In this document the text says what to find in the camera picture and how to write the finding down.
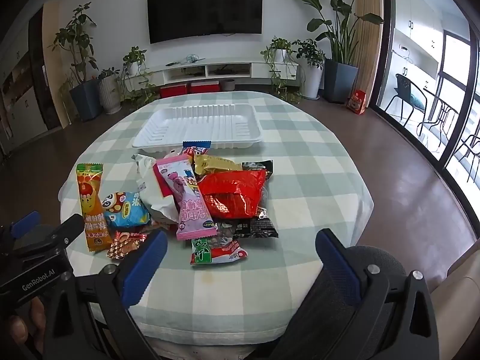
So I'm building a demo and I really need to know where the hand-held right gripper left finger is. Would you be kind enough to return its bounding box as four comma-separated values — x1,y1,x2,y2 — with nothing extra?
39,229,169,360

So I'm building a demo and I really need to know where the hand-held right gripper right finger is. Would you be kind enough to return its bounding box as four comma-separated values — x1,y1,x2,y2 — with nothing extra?
270,228,439,360

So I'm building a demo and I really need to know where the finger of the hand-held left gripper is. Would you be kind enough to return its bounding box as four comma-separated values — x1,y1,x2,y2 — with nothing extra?
9,211,41,239
35,214,85,250

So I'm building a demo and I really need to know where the orange snack packet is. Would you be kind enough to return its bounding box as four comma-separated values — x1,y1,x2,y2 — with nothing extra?
76,163,113,253

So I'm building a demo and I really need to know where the brown star-print snack packet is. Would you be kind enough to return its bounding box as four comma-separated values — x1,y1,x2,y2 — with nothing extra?
107,230,148,261

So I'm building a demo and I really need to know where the blue panda snack packet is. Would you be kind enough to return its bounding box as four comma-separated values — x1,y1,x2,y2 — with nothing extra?
100,191,151,229

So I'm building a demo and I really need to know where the green snack packet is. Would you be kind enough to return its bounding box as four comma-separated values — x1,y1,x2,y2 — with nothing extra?
189,236,249,265

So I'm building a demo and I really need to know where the white round-label snack packet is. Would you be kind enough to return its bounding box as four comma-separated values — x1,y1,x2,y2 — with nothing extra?
133,154,180,226

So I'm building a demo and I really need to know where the pink cartoon snack packet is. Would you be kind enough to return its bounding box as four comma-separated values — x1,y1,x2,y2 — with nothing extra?
155,154,219,241

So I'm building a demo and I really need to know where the black snack packet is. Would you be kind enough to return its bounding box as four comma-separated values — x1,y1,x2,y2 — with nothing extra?
215,159,280,239

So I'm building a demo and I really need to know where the red and white snack packet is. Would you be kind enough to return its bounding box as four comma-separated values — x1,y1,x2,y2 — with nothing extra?
152,165,177,199

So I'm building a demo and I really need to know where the gold snack packet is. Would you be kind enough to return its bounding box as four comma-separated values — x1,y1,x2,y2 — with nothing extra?
193,154,244,177

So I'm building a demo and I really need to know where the white plastic tray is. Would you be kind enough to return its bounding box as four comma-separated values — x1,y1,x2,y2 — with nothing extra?
131,103,263,154

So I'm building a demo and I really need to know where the person's left hand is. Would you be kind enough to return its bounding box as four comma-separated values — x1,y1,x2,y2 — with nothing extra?
0,294,51,360

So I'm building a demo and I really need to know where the green checked tablecloth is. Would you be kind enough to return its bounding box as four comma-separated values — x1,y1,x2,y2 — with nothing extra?
59,90,376,349

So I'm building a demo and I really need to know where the beige sofa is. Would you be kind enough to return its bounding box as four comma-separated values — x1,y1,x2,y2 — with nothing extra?
427,240,480,360

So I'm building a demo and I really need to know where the leafy plant in dark pot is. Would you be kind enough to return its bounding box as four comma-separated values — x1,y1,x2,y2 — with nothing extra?
49,2,104,122

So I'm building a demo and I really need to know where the plant in white ribbed pot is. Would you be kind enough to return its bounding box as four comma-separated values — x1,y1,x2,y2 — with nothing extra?
97,67,124,115

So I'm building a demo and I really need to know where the red paper bag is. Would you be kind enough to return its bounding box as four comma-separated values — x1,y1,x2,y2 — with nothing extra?
346,89,367,115

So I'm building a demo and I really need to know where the red storage box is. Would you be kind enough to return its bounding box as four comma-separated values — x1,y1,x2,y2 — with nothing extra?
160,84,188,99
188,81,220,94

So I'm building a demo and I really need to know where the trailing plant small white pot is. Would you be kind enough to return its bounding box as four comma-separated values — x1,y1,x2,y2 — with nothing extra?
260,37,302,104
120,46,162,107

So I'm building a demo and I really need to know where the black metal chair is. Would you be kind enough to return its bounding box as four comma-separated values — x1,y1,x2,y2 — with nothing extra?
457,112,480,184

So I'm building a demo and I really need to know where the large-leaf plant dark square pot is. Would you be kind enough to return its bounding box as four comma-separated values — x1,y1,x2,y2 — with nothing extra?
289,0,385,104

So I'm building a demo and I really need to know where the bushy plant tall white pot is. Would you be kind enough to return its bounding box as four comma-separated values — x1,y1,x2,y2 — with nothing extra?
290,38,326,100

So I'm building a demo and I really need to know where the black chair teal cushion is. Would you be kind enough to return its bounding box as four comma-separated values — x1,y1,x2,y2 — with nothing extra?
384,73,428,126

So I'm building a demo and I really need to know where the black balcony table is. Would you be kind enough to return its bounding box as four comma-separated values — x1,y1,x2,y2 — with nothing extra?
416,88,460,147

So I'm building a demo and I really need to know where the white television cabinet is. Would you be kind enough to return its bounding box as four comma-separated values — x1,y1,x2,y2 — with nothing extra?
148,57,299,87

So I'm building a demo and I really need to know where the black framed glass door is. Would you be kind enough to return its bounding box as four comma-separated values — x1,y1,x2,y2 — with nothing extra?
369,0,480,203

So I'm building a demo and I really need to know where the beige curtain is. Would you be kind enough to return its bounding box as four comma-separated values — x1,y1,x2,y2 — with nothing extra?
354,0,385,102

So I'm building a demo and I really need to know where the white balcony cabinet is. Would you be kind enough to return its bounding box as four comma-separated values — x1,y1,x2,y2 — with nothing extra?
392,0,445,83

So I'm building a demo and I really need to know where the built-in wall cabinet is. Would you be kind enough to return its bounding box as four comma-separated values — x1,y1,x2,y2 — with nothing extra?
0,2,62,158

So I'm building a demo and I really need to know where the wall television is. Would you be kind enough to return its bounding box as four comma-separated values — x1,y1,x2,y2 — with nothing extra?
147,0,264,45

